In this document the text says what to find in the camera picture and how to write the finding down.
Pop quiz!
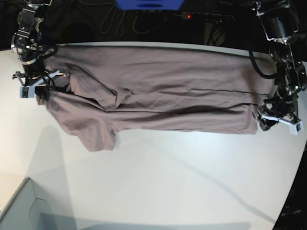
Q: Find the blue plastic bin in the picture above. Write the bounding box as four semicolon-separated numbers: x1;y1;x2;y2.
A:
116;0;184;11

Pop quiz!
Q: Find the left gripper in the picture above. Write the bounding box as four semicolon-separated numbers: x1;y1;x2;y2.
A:
253;100;301;131

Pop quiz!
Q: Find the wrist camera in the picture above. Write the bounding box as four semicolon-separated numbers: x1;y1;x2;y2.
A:
20;86;35;98
289;120;304;136

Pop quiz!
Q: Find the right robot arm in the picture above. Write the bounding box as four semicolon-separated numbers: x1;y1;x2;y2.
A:
11;0;65;101

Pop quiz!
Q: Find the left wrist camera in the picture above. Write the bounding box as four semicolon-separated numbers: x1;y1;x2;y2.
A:
289;120;304;136

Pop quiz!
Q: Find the white power strip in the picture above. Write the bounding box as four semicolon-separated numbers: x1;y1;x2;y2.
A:
173;12;235;23

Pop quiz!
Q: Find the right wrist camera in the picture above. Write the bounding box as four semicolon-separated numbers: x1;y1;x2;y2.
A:
20;86;35;98

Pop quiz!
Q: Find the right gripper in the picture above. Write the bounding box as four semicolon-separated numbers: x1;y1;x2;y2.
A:
12;69;66;101

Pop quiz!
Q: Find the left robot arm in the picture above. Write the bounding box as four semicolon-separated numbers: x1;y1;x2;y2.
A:
248;0;307;135

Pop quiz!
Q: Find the mauve t-shirt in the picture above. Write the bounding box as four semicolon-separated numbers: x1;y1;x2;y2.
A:
37;45;273;151

